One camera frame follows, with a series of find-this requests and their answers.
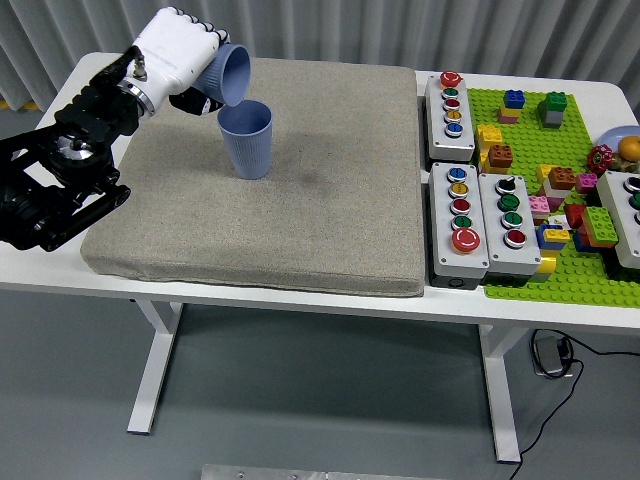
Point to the brown toy brick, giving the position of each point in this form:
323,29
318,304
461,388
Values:
500,157

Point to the orange toy fruit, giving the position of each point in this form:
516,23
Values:
631,148

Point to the grey button box, dark buttons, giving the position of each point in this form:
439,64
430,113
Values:
617,220

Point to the white table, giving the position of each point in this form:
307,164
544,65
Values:
450,312

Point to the small yellow toy brick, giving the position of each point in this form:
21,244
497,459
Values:
544,175

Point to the four-button box, black selector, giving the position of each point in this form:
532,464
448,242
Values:
500,250

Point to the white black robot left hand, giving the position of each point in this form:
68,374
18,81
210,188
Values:
170,50

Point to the tall yellow brick stack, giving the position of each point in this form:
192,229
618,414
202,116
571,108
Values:
489,136

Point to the five-button box, black base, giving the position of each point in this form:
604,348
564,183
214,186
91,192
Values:
445,250

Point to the grey pleated curtain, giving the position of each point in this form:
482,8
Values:
350,25

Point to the magenta toy brick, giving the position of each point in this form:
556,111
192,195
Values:
586,184

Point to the five-button box, shallow base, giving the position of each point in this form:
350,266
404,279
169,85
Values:
440,145

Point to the light pink toy brick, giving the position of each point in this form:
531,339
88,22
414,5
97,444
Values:
539,204

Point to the green toy brick on orange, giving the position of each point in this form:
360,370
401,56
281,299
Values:
600,225

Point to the light blue plate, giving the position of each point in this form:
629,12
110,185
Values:
612,137

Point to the blue yellow pink brick stack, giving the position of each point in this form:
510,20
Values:
514,100

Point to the green grey brick stack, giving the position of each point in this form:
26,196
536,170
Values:
552,117

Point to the red toy brick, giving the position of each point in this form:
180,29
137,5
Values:
575,216

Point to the white toy brick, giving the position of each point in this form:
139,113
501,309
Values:
555,192

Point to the yellow round toy brick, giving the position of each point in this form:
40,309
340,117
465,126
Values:
547,265

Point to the green studded baseplate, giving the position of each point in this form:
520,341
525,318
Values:
530,140

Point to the blue ribbed plastic cup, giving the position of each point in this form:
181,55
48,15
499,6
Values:
235,75
247,155

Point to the grey-brown cushion mat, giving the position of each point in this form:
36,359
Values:
325,200

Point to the orange-brown toy brick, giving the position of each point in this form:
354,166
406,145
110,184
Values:
561,179

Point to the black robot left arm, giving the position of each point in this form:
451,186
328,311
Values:
50,200

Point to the red toy valve wheel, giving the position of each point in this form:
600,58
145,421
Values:
600,159

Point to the grey power adapter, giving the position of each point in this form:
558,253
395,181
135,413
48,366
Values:
547,356

